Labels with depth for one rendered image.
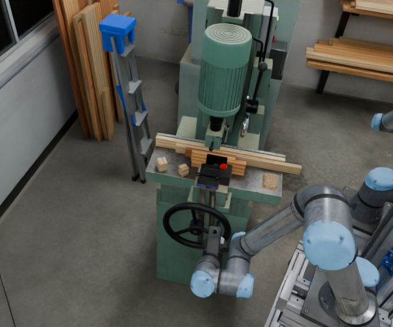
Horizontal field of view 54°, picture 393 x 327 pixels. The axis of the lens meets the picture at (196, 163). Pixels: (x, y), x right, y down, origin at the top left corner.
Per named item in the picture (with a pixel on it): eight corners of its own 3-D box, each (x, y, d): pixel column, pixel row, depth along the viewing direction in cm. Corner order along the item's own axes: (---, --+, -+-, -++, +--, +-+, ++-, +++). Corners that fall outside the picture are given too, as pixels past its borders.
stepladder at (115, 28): (126, 181, 288) (93, 27, 208) (139, 159, 306) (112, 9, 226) (147, 184, 285) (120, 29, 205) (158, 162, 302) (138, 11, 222)
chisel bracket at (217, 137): (203, 149, 169) (205, 134, 164) (208, 130, 179) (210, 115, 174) (220, 152, 169) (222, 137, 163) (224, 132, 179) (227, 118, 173)
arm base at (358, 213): (383, 205, 175) (393, 191, 168) (378, 229, 165) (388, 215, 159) (350, 193, 180) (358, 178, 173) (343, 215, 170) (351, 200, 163)
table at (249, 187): (138, 196, 166) (138, 186, 162) (156, 150, 188) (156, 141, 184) (278, 222, 161) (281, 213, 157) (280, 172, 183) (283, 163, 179)
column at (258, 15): (193, 144, 199) (205, 5, 149) (201, 119, 215) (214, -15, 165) (236, 152, 197) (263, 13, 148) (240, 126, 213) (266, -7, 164)
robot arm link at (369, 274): (364, 276, 137) (379, 255, 127) (368, 312, 127) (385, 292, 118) (330, 269, 138) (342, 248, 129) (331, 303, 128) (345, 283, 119)
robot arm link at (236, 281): (256, 260, 123) (222, 254, 125) (252, 292, 115) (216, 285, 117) (254, 273, 129) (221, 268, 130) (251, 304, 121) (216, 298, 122)
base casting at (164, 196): (155, 201, 182) (155, 188, 176) (181, 127, 223) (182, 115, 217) (249, 219, 178) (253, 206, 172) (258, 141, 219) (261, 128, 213)
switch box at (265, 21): (255, 50, 168) (262, 14, 157) (257, 40, 175) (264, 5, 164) (269, 52, 167) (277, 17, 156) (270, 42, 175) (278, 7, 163)
